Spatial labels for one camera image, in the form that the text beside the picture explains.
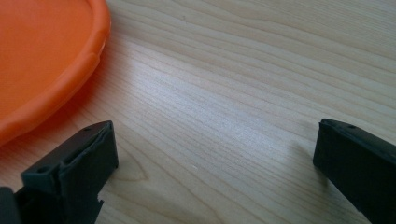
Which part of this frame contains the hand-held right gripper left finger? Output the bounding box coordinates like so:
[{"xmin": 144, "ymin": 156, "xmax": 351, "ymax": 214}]
[{"xmin": 14, "ymin": 119, "xmax": 120, "ymax": 224}]

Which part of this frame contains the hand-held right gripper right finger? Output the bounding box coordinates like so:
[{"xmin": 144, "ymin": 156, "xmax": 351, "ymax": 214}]
[{"xmin": 312, "ymin": 118, "xmax": 396, "ymax": 224}]

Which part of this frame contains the orange plastic plate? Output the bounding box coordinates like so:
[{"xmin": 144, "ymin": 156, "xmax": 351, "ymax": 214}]
[{"xmin": 0, "ymin": 0, "xmax": 112, "ymax": 147}]

